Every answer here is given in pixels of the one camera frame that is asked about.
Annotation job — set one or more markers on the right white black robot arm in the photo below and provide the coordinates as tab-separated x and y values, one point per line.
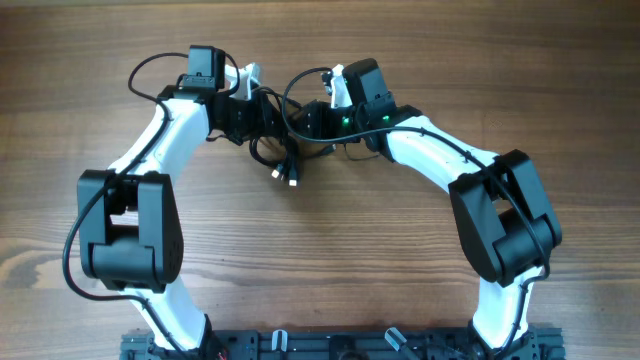
506	225

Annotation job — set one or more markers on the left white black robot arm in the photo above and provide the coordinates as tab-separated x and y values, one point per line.
128	227

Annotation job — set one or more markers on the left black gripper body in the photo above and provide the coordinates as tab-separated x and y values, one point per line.
245	119

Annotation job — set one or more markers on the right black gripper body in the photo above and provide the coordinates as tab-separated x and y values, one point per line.
336	123

